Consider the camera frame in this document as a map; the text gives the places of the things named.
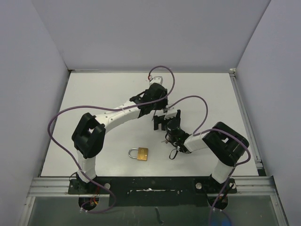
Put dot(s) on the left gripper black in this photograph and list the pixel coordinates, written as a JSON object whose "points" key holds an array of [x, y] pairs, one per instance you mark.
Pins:
{"points": [[162, 105]]}

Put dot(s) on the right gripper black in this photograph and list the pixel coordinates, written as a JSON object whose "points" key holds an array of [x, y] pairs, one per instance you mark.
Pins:
{"points": [[160, 119]]}

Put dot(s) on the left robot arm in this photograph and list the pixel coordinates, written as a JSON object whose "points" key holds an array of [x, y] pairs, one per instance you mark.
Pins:
{"points": [[90, 132]]}

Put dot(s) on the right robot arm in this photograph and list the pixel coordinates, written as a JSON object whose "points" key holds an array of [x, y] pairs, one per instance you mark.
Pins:
{"points": [[227, 145]]}

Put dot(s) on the lower brass padlock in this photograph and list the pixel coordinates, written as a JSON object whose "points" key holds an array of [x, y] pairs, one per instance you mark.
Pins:
{"points": [[141, 153]]}

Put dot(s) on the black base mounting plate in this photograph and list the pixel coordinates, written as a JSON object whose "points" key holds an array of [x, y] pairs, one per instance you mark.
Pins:
{"points": [[152, 191]]}

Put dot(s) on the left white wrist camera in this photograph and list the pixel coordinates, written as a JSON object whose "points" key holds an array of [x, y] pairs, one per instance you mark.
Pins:
{"points": [[156, 79]]}

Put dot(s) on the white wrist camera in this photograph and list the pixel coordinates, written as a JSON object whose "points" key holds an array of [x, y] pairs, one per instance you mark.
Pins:
{"points": [[169, 113], [156, 79]]}

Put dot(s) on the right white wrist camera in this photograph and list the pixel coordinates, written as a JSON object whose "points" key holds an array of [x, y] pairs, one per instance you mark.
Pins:
{"points": [[169, 113]]}

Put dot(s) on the aluminium right rail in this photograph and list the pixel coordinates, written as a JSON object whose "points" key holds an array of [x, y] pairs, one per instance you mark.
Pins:
{"points": [[247, 124]]}

